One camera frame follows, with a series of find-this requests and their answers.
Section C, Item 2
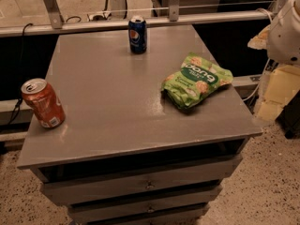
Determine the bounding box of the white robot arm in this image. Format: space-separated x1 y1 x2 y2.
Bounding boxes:
247 0 300 121

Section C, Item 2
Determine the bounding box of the green rice chip bag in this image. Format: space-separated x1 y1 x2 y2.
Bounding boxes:
161 52 233 110

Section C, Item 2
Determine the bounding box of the blue Pepsi can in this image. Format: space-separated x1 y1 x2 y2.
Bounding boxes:
128 15 147 53

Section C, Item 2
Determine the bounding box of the white power strip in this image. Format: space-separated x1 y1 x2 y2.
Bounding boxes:
87 12 112 22

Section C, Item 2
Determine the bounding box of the orange soda can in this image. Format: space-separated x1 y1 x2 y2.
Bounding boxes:
21 78 66 128

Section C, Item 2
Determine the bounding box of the top cabinet drawer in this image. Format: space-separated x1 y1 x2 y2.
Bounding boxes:
41 155 242 205

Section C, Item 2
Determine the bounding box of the cabinet drawer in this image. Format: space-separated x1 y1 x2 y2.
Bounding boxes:
41 155 242 205
83 203 211 225
67 185 223 223

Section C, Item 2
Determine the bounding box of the bottom cabinet drawer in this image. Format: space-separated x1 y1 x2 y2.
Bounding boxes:
83 203 211 225

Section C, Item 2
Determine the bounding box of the middle cabinet drawer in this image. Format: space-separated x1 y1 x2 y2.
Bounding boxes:
67 185 223 223

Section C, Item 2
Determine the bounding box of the white cable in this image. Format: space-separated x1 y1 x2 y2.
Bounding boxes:
242 58 272 103

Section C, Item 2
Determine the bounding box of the black cable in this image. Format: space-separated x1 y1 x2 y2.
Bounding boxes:
7 22 35 126

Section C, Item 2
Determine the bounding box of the metal railing frame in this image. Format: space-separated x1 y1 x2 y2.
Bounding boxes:
0 0 288 38

